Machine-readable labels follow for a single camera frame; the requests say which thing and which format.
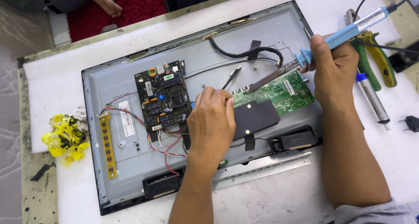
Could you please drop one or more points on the black tape scrap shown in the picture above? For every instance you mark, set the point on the black tape scrap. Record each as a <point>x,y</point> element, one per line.
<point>42,172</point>

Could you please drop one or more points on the silver metal bracket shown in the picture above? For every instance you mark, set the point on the silver metal bracket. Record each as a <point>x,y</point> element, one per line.
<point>262,168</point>

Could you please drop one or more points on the white label sticker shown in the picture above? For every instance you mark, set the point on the white label sticker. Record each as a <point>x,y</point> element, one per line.
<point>126,119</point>

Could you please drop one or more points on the grey quilted mattress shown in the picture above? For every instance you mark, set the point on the grey quilted mattress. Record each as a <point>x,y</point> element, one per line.
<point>9,119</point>

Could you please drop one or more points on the person's left hand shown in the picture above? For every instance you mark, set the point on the person's left hand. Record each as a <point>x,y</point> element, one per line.
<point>209,125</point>

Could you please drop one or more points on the green main circuit board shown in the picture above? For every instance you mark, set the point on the green main circuit board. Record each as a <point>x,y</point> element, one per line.
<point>288,93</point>

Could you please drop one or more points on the yellow tape tangle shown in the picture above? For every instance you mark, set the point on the yellow tape tangle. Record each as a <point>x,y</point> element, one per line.
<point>64,139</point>

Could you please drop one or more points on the white cloth wad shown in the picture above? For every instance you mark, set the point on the white cloth wad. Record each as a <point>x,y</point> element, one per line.
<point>79,114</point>

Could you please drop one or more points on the black speaker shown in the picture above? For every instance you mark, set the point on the black speaker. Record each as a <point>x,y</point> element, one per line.
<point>162,184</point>
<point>294,140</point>

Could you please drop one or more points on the yellow button strip board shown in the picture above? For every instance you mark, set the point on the yellow button strip board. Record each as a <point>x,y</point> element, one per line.
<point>107,145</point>

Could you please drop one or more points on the black plug adapter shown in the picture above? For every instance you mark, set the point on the black plug adapter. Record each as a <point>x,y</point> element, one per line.
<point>411,123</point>

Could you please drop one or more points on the green and yellow pliers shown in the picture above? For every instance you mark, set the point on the green and yellow pliers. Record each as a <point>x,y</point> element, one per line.
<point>381,63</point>

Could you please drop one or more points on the black plastic insulating sheet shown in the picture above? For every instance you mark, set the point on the black plastic insulating sheet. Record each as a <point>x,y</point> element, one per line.
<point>255,119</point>

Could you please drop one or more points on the grey sleeve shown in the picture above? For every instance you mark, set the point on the grey sleeve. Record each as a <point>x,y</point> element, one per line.
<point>373,214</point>

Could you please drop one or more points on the black device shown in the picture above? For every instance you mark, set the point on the black device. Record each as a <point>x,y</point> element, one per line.
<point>406,57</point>

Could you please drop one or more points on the black tape strip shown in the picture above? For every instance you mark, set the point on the black tape strip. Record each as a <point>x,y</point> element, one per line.
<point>249,142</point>
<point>254,48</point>
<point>185,135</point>

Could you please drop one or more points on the grey television back panel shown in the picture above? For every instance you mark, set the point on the grey television back panel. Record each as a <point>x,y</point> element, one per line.
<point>131,165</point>

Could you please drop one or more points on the blue soldering iron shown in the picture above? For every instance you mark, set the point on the blue soldering iron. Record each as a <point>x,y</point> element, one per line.
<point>347,30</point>

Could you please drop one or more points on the white foam sheet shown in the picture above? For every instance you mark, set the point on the white foam sheet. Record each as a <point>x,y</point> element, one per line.
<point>294,201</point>

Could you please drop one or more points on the red shaggy rug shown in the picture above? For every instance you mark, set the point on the red shaggy rug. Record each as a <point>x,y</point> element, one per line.
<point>140,8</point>

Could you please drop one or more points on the silver desoldering pump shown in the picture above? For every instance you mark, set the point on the silver desoldering pump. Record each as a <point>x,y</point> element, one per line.
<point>373,99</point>

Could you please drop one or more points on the person's right hand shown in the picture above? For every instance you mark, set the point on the person's right hand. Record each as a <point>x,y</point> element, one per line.
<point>337,76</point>

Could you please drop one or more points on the black power supply board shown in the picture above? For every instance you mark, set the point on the black power supply board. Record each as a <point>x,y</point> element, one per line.
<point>163,96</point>

